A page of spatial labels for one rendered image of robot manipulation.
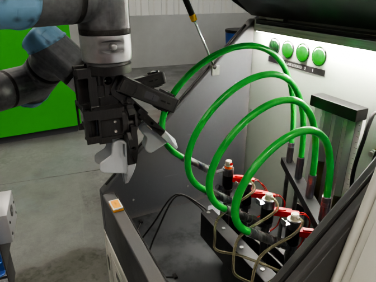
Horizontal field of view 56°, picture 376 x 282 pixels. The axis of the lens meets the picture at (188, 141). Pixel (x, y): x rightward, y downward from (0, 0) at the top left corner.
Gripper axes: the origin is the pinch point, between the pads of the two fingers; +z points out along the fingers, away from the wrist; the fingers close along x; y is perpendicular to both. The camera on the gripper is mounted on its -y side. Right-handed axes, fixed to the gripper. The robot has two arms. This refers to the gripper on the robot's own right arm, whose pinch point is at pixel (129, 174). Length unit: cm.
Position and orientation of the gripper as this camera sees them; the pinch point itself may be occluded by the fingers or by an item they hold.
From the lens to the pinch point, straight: 64.4
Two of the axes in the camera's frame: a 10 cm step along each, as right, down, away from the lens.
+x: 4.5, 3.6, -8.2
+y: -8.9, 1.8, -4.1
